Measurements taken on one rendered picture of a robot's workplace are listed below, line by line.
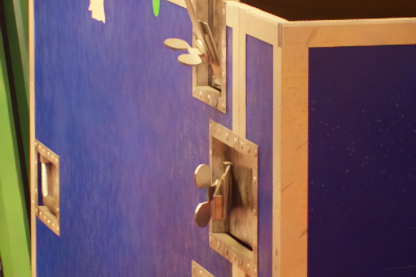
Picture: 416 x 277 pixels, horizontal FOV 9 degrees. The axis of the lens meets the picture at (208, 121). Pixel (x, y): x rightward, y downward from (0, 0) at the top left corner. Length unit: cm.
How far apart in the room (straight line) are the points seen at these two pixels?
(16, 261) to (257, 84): 232
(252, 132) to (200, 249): 24
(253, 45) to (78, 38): 77
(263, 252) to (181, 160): 31
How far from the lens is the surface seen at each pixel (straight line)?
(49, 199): 349
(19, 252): 479
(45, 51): 345
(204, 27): 264
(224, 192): 259
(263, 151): 248
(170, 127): 282
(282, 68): 242
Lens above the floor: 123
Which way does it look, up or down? 9 degrees down
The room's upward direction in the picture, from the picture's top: straight up
